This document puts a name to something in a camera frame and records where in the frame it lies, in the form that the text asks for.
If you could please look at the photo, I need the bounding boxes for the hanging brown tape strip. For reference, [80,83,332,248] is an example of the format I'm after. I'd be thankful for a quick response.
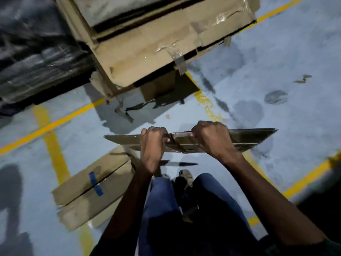
[114,98,135,123]

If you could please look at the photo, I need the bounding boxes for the upright brown cardboard sheet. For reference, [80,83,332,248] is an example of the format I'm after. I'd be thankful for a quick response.
[140,70,199,102]

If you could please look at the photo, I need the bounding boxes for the person's left forearm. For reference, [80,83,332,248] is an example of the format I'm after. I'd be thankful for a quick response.
[101,164,162,243]

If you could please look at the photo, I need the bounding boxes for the person's right woven shoe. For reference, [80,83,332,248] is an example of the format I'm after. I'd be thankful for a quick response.
[178,169,194,188]

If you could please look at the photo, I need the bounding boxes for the person's right hand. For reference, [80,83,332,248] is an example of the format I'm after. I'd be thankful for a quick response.
[189,121,242,164]

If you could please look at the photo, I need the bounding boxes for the small cardboard box hazard label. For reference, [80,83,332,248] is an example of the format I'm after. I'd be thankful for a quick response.
[104,128,278,154]

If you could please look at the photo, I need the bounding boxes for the person's right forearm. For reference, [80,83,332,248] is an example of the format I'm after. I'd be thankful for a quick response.
[223,154,328,246]

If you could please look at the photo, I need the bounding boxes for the pile of brown cardboard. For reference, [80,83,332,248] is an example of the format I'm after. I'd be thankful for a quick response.
[53,0,260,104]

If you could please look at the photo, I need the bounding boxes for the stacks of cartons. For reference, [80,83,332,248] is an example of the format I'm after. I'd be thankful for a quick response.
[0,0,95,104]

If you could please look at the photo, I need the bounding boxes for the person's left hand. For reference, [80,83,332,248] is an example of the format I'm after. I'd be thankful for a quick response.
[140,126,171,174]

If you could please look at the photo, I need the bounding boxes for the cardboard box with torn surface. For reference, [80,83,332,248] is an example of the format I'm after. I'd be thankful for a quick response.
[70,0,203,34]

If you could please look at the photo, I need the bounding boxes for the torn tape scrap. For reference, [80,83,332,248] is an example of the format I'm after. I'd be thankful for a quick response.
[294,74,312,84]

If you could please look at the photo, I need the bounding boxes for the small carton with blue tape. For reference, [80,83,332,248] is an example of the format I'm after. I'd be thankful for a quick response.
[52,145,139,232]

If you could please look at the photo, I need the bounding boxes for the person's blue jeans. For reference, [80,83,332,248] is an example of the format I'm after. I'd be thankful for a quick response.
[138,173,259,256]

